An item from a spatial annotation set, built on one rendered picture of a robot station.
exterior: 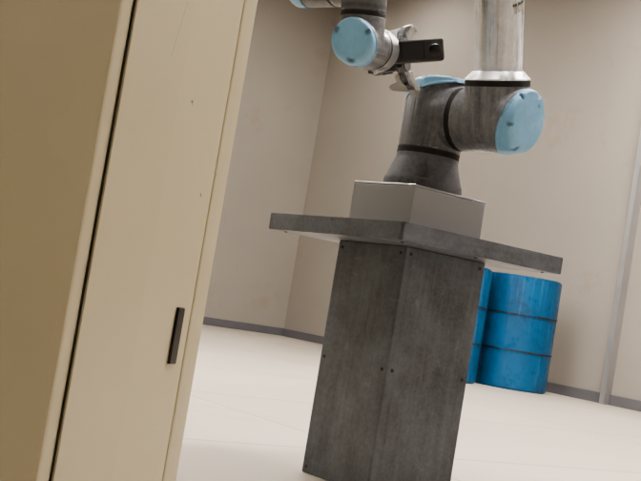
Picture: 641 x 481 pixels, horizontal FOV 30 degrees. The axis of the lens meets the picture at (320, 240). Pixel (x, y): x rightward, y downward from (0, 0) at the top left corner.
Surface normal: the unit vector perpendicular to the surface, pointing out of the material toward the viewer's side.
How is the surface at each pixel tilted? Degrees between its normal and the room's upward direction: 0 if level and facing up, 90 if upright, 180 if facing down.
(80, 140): 90
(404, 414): 90
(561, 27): 90
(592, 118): 90
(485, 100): 105
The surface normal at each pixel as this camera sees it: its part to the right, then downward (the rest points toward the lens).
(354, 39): -0.38, 0.12
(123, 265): 0.95, 0.15
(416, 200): 0.59, 0.06
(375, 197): -0.79, -0.16
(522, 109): 0.74, 0.19
